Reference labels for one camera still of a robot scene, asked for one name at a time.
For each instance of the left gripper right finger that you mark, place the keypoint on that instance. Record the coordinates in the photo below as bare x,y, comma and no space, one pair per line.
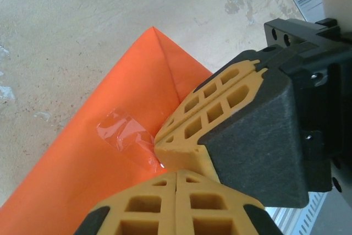
182,207

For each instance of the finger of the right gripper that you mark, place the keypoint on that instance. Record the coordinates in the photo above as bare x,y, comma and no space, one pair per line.
247,149
244,63

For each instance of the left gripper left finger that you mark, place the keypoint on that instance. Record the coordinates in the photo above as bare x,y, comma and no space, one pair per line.
167,207

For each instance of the clear tape piece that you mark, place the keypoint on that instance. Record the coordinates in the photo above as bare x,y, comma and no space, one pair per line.
123,130

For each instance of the orange wrapping paper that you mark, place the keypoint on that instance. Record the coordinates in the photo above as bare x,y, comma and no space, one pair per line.
110,94

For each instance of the aluminium rail frame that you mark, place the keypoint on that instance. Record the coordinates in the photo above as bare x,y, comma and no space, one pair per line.
277,218

